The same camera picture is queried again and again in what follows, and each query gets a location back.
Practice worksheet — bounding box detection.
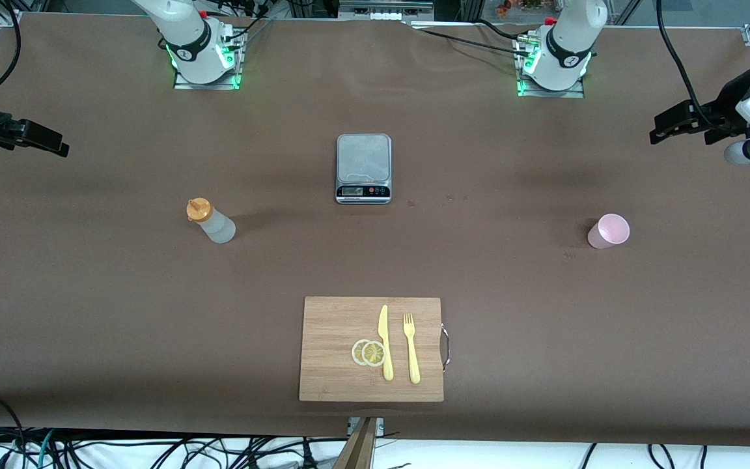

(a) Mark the silver digital kitchen scale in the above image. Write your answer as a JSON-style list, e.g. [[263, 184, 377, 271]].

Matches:
[[335, 134, 393, 205]]

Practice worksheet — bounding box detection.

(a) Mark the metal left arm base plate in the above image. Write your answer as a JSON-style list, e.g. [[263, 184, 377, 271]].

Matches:
[[515, 36, 585, 98]]

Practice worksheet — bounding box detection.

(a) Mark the pink plastic cup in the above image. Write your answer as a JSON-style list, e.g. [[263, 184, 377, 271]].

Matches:
[[587, 213, 631, 250]]

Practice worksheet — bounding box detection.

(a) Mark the wooden post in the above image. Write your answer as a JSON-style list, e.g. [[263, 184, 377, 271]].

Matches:
[[333, 417, 379, 469]]

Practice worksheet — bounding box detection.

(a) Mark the wooden cutting board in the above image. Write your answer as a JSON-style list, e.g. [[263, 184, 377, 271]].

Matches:
[[299, 296, 445, 403]]

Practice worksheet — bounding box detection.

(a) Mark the metal bracket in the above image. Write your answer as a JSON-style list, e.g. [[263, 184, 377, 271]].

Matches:
[[347, 417, 385, 438]]

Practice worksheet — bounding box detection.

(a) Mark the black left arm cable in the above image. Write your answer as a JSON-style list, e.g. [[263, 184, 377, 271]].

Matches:
[[656, 0, 715, 126]]

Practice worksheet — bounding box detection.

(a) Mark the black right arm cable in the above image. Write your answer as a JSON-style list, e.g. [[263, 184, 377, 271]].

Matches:
[[0, 0, 22, 98]]

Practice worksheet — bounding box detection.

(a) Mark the yellow plastic knife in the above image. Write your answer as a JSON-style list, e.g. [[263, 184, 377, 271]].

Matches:
[[378, 304, 394, 382]]

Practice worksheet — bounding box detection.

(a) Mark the teal cable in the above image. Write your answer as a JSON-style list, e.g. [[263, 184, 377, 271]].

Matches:
[[35, 429, 57, 469]]

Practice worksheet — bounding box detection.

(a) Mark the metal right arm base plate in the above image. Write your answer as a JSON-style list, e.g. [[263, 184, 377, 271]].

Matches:
[[173, 29, 245, 91]]

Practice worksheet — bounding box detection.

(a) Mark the white power strip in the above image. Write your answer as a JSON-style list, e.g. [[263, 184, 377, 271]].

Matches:
[[339, 0, 434, 21]]

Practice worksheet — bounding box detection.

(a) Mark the clear sauce bottle orange cap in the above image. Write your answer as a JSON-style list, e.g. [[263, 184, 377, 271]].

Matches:
[[186, 197, 237, 244]]

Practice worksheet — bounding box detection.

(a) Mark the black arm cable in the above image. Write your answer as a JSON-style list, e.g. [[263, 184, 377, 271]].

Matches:
[[656, 0, 715, 126], [0, 0, 22, 98]]

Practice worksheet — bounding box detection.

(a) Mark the yellow plastic fork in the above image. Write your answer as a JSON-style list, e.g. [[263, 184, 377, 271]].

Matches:
[[402, 313, 421, 384]]

